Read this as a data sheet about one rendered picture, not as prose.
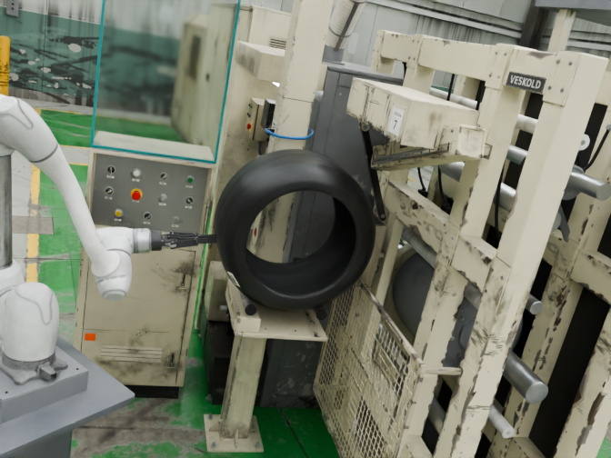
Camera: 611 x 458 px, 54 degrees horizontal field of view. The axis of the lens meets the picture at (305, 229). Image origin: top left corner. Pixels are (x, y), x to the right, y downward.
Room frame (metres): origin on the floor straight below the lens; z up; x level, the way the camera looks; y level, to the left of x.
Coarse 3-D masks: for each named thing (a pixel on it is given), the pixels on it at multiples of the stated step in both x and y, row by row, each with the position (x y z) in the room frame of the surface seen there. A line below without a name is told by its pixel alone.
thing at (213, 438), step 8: (208, 416) 2.54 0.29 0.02; (216, 416) 2.57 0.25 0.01; (208, 424) 2.49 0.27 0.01; (256, 424) 2.57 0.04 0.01; (208, 432) 2.44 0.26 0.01; (216, 432) 2.45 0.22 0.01; (208, 440) 2.38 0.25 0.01; (216, 440) 2.39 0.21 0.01; (224, 440) 2.40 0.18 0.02; (232, 440) 2.41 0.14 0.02; (240, 440) 2.42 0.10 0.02; (248, 440) 2.44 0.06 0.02; (256, 440) 2.45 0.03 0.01; (208, 448) 2.33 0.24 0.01; (216, 448) 2.34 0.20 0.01; (224, 448) 2.35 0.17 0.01; (232, 448) 2.36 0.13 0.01; (240, 448) 2.37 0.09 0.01; (248, 448) 2.38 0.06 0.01; (256, 448) 2.39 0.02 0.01
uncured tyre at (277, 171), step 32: (256, 160) 2.19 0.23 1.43; (288, 160) 2.09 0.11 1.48; (320, 160) 2.14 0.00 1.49; (224, 192) 2.17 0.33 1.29; (256, 192) 2.00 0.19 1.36; (288, 192) 2.02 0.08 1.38; (352, 192) 2.10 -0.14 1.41; (224, 224) 2.00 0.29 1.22; (352, 224) 2.37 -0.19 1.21; (224, 256) 2.00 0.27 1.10; (256, 256) 2.31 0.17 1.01; (320, 256) 2.37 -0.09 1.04; (352, 256) 2.12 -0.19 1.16; (256, 288) 2.01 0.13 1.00; (288, 288) 2.27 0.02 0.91; (320, 288) 2.10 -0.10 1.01
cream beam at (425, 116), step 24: (360, 96) 2.32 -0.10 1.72; (384, 96) 2.09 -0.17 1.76; (408, 96) 1.96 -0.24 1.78; (432, 96) 2.23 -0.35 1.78; (360, 120) 2.27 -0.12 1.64; (384, 120) 2.04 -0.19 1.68; (408, 120) 1.89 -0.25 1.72; (432, 120) 1.91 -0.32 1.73; (456, 120) 1.93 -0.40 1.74; (408, 144) 1.89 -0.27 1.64; (432, 144) 1.92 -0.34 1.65
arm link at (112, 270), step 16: (48, 160) 1.68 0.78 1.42; (64, 160) 1.74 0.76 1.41; (48, 176) 1.74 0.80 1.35; (64, 176) 1.74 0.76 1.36; (64, 192) 1.76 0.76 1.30; (80, 192) 1.79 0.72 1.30; (80, 208) 1.77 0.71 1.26; (80, 224) 1.76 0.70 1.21; (96, 240) 1.77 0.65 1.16; (96, 256) 1.77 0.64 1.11; (112, 256) 1.82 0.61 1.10; (128, 256) 1.91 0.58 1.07; (96, 272) 1.79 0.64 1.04; (112, 272) 1.79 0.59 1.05; (128, 272) 1.85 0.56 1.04; (112, 288) 1.77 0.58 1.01; (128, 288) 1.82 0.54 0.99
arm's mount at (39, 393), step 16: (0, 352) 1.70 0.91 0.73; (64, 352) 1.78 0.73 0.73; (80, 368) 1.71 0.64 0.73; (0, 384) 1.53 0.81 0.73; (32, 384) 1.56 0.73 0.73; (48, 384) 1.59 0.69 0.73; (64, 384) 1.63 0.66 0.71; (80, 384) 1.68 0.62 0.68; (0, 400) 1.47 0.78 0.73; (16, 400) 1.50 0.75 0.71; (32, 400) 1.54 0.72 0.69; (48, 400) 1.59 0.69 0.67; (0, 416) 1.47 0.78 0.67; (16, 416) 1.50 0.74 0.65
